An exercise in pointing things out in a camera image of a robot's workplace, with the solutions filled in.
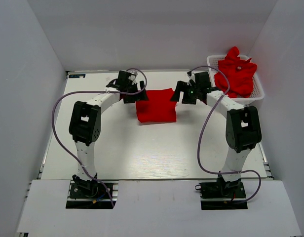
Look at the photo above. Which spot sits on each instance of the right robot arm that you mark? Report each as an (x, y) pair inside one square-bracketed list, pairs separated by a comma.
[(243, 131)]

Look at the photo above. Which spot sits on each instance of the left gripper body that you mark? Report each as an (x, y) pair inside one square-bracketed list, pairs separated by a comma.
[(136, 92)]

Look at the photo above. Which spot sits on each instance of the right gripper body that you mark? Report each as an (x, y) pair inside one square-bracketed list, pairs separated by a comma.
[(185, 92)]

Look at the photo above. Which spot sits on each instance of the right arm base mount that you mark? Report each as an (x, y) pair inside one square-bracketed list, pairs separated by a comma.
[(212, 197)]

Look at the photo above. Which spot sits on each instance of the red t-shirt pile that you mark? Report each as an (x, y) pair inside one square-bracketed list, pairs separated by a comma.
[(235, 75)]

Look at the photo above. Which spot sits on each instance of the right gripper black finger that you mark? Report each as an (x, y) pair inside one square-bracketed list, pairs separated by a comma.
[(181, 86), (189, 98)]

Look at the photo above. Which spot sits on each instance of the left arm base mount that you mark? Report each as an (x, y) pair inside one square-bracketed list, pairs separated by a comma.
[(90, 194)]

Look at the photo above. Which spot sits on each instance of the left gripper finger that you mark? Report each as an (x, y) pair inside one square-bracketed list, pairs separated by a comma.
[(129, 99), (142, 85)]

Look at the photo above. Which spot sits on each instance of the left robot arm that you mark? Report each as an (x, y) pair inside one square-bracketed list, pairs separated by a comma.
[(85, 124)]

